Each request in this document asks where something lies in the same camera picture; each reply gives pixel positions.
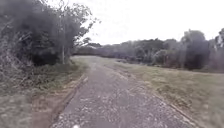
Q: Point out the grass verge with bare earth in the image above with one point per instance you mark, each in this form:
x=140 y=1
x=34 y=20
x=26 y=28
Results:
x=33 y=96

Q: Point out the robot's own part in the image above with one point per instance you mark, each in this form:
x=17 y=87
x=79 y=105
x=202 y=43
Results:
x=76 y=126

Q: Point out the grey gravel path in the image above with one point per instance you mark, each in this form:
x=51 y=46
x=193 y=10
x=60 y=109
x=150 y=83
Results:
x=116 y=100

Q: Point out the grass field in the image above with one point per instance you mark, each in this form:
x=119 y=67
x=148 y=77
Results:
x=180 y=86

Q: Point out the thin tree trunk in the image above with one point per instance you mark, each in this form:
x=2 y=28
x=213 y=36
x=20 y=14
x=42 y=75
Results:
x=62 y=50

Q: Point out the dense bushes and trees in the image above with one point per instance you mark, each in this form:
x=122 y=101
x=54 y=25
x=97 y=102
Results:
x=33 y=36

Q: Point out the row of trees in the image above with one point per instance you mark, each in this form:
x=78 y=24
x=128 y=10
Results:
x=166 y=51

